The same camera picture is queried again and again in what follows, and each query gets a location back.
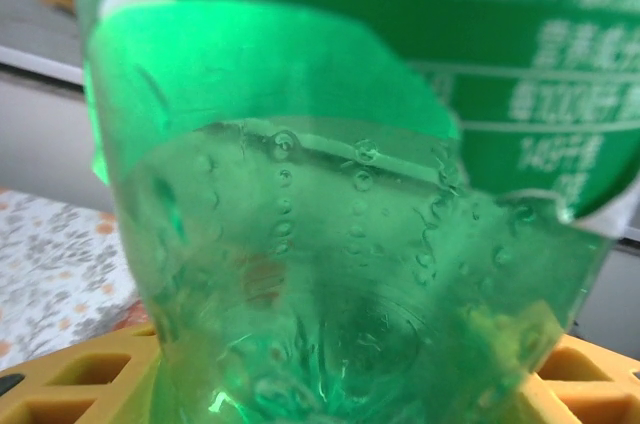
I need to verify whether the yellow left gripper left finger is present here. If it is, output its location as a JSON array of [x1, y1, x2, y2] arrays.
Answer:
[[0, 326, 164, 424]]

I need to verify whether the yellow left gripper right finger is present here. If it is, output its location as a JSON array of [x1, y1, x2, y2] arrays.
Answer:
[[519, 346, 640, 424]]

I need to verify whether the green bottle green cap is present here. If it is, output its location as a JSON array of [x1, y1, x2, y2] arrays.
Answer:
[[69, 0, 640, 424]]

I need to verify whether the floral patterned table mat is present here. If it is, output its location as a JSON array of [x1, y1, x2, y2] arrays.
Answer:
[[0, 187, 146, 370]]

